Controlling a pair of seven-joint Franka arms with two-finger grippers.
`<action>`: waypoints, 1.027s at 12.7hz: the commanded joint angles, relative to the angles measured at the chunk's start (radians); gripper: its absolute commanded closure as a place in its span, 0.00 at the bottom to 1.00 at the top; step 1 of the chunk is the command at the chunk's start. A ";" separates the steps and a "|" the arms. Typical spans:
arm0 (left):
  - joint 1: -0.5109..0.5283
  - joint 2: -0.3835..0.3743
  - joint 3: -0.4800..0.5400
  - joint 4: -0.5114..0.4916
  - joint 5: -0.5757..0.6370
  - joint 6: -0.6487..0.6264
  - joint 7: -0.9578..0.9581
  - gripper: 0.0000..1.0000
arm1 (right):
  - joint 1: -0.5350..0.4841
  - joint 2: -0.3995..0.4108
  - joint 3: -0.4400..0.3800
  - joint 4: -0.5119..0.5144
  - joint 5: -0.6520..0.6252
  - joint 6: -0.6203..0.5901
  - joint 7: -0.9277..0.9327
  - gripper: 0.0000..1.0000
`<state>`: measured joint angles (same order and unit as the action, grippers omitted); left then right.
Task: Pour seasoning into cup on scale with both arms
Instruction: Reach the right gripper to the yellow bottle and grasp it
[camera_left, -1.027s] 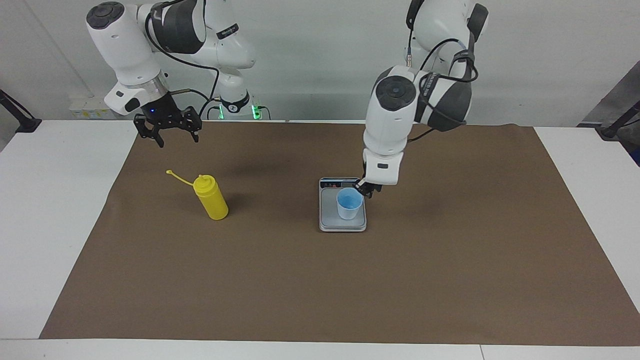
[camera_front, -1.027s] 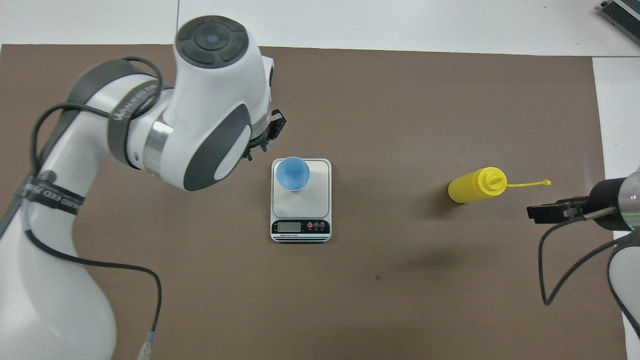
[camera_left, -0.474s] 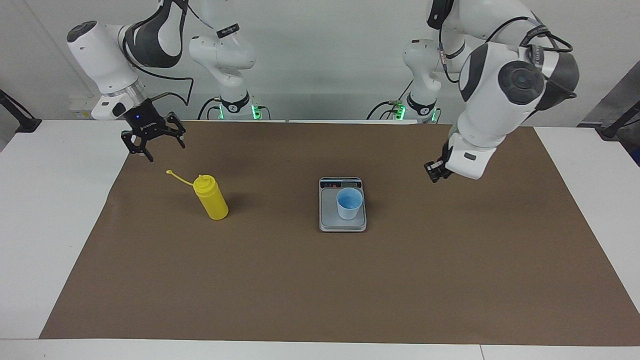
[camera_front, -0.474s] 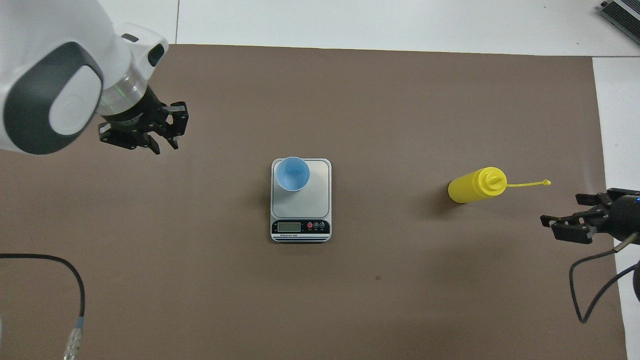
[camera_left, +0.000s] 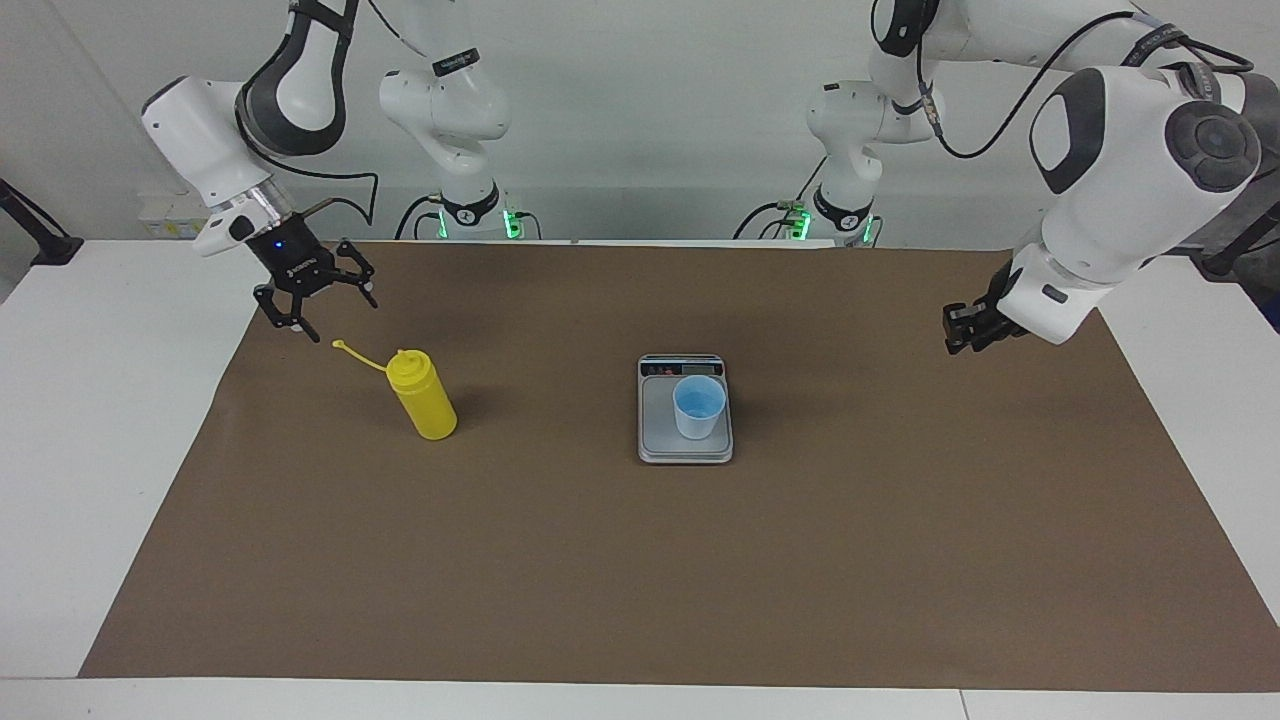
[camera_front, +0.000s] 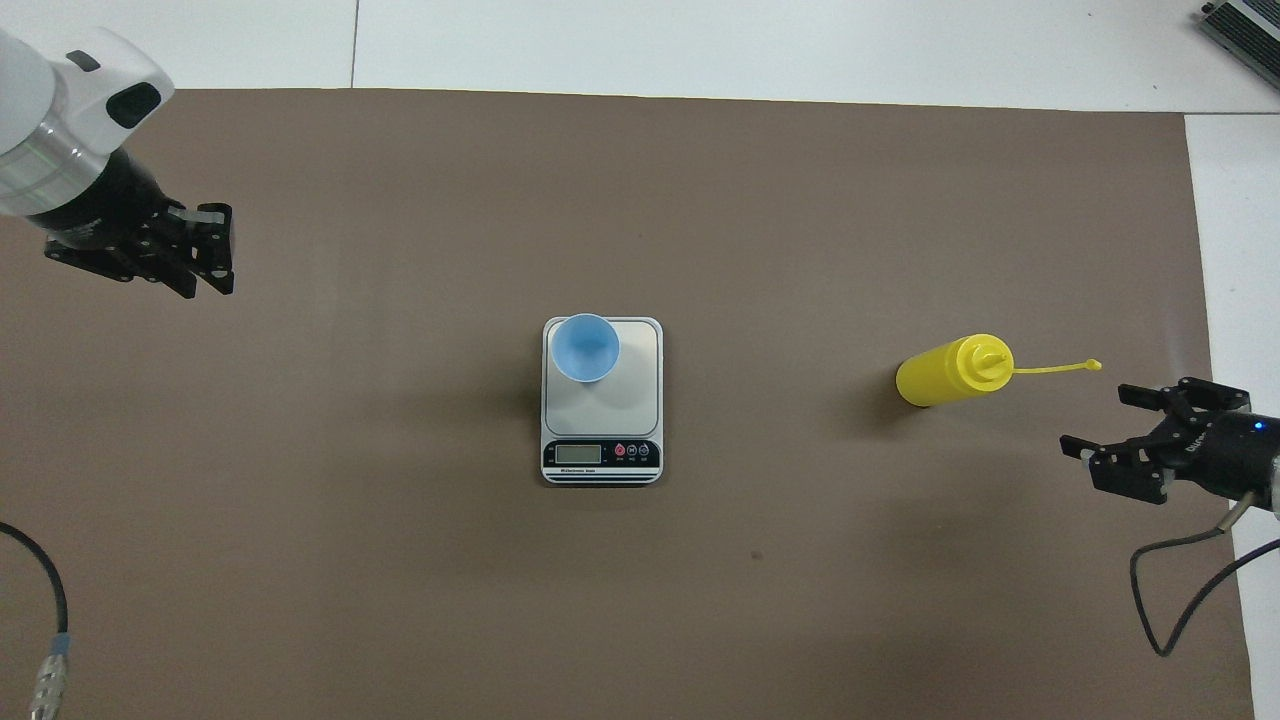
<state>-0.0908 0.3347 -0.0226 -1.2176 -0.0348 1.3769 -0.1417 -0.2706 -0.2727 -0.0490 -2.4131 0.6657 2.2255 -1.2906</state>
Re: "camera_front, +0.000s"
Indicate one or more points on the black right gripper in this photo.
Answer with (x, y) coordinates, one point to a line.
(1220, 455)

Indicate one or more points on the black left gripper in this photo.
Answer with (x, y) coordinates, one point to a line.
(110, 225)

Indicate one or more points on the yellow squeeze bottle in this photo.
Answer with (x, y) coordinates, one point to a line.
(940, 372)

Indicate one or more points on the light blue plastic cup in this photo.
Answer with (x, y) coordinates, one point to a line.
(586, 348)

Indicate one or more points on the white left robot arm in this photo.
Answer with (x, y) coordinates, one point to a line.
(60, 110)

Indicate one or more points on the silver digital kitchen scale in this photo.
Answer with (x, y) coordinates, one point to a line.
(601, 455)

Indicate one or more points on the grey finned metal device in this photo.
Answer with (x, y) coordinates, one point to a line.
(1250, 35)

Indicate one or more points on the brown table mat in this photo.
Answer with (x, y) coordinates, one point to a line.
(640, 600)

